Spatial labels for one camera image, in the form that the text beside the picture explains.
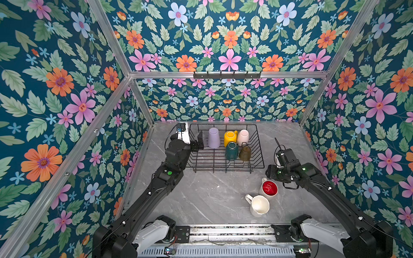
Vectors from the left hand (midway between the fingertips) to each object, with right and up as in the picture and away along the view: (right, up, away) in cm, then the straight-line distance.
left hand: (194, 127), depth 71 cm
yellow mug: (+18, -4, +25) cm, 31 cm away
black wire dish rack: (+9, -18, +30) cm, 36 cm away
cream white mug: (+31, -39, +9) cm, 51 cm away
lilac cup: (+8, -6, +25) cm, 27 cm away
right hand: (+37, -23, +10) cm, 44 cm away
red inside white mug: (+38, -32, +14) cm, 52 cm away
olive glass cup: (+27, -15, +24) cm, 39 cm away
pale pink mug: (+26, -5, +27) cm, 38 cm away
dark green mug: (+19, -12, +19) cm, 29 cm away
